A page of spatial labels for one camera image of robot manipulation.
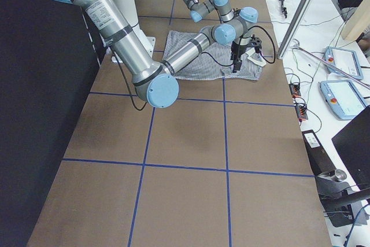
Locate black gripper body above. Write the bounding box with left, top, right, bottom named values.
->
left=231, top=35, right=262, bottom=61

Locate navy white striped polo shirt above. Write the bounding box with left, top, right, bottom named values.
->
left=163, top=30, right=263, bottom=81

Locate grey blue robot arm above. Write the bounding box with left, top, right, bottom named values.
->
left=55, top=0, right=258, bottom=108
left=183, top=0, right=234, bottom=23

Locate near teach pendant tablet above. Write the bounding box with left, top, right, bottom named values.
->
left=320, top=79, right=367, bottom=120

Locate teach pendant tablet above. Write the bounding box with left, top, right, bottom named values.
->
left=323, top=46, right=364, bottom=80
left=320, top=79, right=367, bottom=120

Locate far teach pendant tablet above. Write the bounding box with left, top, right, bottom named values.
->
left=323, top=46, right=364, bottom=80

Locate black box with label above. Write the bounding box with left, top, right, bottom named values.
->
left=302, top=130, right=335, bottom=176

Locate black monitor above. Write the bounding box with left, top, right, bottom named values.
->
left=332, top=106, right=369, bottom=184

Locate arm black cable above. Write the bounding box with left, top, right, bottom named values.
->
left=199, top=24, right=277, bottom=67

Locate aluminium frame post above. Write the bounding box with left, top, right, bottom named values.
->
left=277, top=0, right=312, bottom=60

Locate black camera stand clamp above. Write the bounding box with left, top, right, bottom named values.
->
left=315, top=171, right=369, bottom=227

